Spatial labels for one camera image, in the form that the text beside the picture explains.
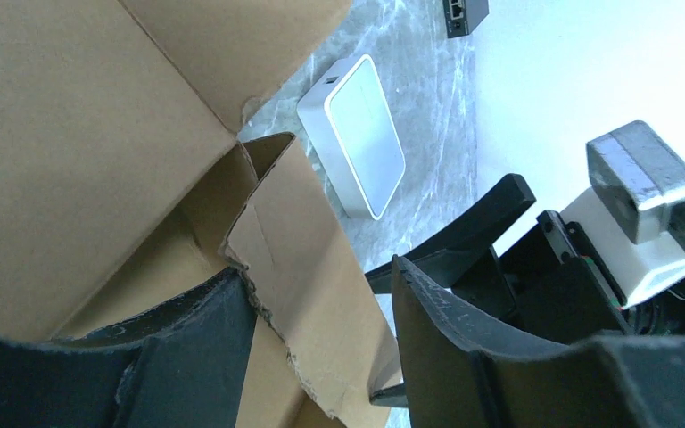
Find white grey router box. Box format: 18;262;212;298
296;54;406;220

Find brown cardboard box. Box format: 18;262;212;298
0;1;400;427

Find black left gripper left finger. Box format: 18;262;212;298
0;268;257;427

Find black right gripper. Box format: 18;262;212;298
365;172;636;347

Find black flat network switch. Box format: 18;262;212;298
442;0;489;38

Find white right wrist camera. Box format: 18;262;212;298
562;120;685;309

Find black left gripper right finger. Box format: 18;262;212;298
392;257;685;427

